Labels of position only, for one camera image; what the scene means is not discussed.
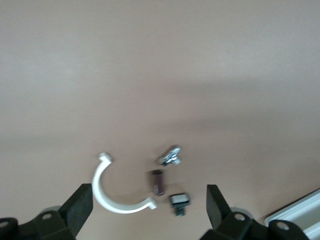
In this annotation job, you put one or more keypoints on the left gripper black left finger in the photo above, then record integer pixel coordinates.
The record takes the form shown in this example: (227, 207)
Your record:
(75, 210)

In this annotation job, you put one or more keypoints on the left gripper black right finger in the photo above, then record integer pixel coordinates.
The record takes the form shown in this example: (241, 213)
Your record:
(217, 212)

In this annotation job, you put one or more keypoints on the white drawer cabinet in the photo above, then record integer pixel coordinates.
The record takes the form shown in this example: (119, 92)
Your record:
(300, 212)

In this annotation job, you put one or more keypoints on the white semicircular pipe clamp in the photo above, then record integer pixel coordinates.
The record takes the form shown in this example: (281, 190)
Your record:
(97, 185)

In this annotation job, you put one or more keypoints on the dark brown hexagonal spacer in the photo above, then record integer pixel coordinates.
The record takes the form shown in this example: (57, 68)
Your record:
(158, 182)

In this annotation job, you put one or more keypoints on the silver metal T-bolt fastener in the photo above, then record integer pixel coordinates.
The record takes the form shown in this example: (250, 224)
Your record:
(170, 156)

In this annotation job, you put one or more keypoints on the black switch with white cap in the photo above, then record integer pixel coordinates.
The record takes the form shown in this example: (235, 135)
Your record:
(179, 199)

